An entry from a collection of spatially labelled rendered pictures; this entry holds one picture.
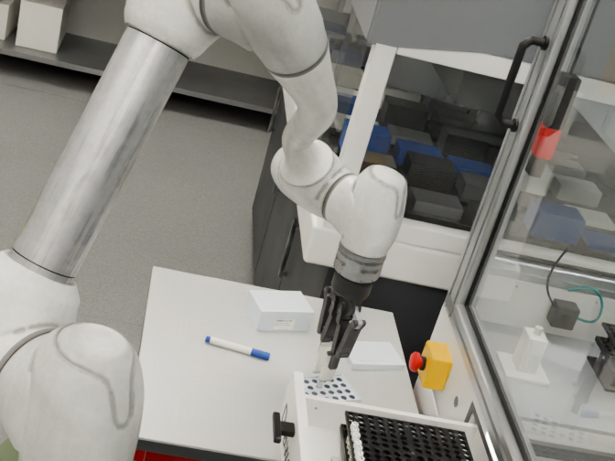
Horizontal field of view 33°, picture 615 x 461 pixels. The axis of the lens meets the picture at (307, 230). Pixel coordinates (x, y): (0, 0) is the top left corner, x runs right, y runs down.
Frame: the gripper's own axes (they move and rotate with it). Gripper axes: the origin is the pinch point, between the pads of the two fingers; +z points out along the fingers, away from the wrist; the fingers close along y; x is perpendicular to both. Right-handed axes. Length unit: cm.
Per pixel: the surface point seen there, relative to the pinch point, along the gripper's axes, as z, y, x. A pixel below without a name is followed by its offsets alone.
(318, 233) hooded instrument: -3, -46, 20
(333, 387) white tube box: 6.1, 0.4, 3.3
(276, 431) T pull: -5.5, 24.8, -23.7
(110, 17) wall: 56, -393, 79
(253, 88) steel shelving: 69, -339, 146
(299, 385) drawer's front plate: -7.1, 15.5, -15.5
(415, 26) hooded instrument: -57, -43, 27
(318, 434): 2.1, 18.0, -10.3
